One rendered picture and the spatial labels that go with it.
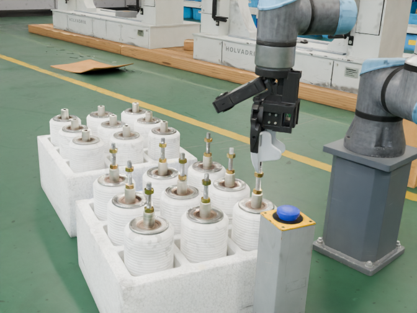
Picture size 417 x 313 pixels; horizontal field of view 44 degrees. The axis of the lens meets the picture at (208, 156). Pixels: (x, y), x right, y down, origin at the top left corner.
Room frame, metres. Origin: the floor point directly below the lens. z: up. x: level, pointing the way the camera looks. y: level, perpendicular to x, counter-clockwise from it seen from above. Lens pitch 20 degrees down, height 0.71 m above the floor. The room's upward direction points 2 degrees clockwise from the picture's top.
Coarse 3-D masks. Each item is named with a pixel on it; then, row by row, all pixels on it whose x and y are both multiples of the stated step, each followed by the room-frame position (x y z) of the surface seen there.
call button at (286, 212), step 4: (280, 208) 0.80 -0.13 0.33; (284, 208) 0.80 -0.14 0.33; (288, 208) 0.81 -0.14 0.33; (292, 208) 0.81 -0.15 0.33; (296, 208) 0.81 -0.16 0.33; (280, 212) 0.79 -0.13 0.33; (284, 212) 0.79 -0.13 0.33; (288, 212) 0.79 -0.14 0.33; (292, 212) 0.79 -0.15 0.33; (296, 212) 0.79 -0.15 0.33; (280, 216) 0.79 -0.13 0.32; (284, 216) 0.78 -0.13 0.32; (288, 216) 0.78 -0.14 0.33; (292, 216) 0.78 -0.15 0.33; (296, 216) 0.79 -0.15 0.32; (288, 220) 0.79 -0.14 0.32; (292, 220) 0.79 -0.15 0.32
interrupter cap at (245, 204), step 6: (246, 198) 1.00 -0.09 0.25; (240, 204) 0.97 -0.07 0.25; (246, 204) 0.98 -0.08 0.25; (264, 204) 0.98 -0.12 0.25; (270, 204) 0.98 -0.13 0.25; (246, 210) 0.95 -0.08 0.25; (252, 210) 0.95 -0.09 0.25; (258, 210) 0.95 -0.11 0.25; (264, 210) 0.95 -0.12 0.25; (270, 210) 0.95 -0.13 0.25
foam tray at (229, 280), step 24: (96, 240) 0.93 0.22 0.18; (96, 264) 0.94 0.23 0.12; (120, 264) 0.84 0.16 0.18; (192, 264) 0.85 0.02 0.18; (216, 264) 0.86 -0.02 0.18; (240, 264) 0.87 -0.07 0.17; (96, 288) 0.95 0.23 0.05; (120, 288) 0.78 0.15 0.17; (144, 288) 0.78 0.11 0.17; (168, 288) 0.81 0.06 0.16; (192, 288) 0.83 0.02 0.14; (216, 288) 0.85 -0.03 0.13; (240, 288) 0.88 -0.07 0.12; (120, 312) 0.78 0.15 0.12; (144, 312) 0.78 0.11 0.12; (168, 312) 0.81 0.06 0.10; (192, 312) 0.83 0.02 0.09; (216, 312) 0.85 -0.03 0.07; (240, 312) 0.88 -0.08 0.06
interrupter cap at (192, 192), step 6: (174, 186) 1.05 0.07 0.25; (192, 186) 1.05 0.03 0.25; (168, 192) 1.02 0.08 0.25; (174, 192) 1.03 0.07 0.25; (192, 192) 1.03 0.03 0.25; (198, 192) 1.03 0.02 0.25; (174, 198) 0.99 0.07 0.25; (180, 198) 0.99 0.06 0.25; (186, 198) 0.99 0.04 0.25; (192, 198) 1.00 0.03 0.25
